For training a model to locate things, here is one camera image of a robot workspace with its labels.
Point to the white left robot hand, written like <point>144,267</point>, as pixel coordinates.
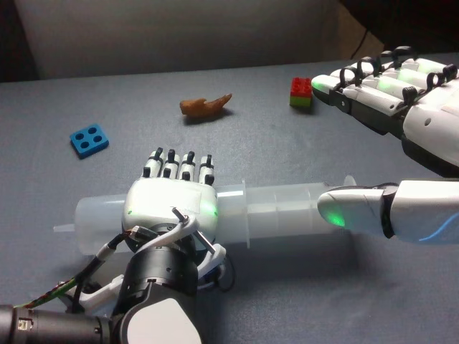
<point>161,200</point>

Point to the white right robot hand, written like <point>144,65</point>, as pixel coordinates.
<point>423,211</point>

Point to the large translucent plastic syringe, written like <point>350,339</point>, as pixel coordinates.
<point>279,211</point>

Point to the blue block with four holes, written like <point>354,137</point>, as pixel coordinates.
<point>89,140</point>

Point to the brown toy food piece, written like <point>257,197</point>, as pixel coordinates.
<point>201,106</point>

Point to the grey table cloth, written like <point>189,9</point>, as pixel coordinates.
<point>251,150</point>

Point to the red and green toy brick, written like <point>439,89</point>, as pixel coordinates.
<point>300,94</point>

